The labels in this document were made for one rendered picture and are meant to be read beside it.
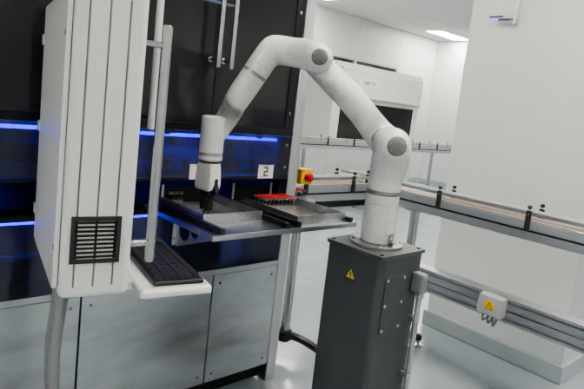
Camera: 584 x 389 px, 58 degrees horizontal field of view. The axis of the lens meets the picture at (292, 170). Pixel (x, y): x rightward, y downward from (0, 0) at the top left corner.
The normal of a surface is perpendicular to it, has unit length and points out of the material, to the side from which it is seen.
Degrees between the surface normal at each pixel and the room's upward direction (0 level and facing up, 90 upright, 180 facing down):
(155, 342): 90
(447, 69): 90
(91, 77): 90
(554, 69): 90
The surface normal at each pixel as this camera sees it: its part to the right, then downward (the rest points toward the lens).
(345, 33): 0.66, 0.17
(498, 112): -0.74, 0.00
